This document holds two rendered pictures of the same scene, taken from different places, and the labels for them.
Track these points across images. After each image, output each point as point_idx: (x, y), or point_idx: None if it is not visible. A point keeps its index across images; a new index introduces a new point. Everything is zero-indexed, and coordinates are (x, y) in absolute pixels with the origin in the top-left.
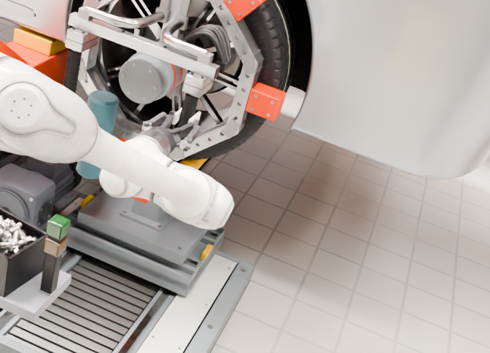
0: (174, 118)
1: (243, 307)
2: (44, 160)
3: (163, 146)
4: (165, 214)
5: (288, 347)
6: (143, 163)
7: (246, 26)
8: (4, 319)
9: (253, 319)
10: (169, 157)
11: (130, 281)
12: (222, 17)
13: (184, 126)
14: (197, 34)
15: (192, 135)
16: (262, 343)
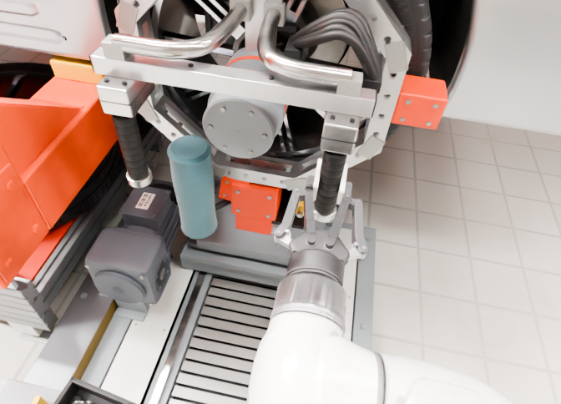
0: (315, 192)
1: (377, 275)
2: None
3: (340, 308)
4: None
5: (433, 311)
6: None
7: None
8: (157, 397)
9: (391, 287)
10: (290, 189)
11: (267, 290)
12: None
13: (339, 213)
14: (320, 39)
15: (362, 231)
16: (409, 315)
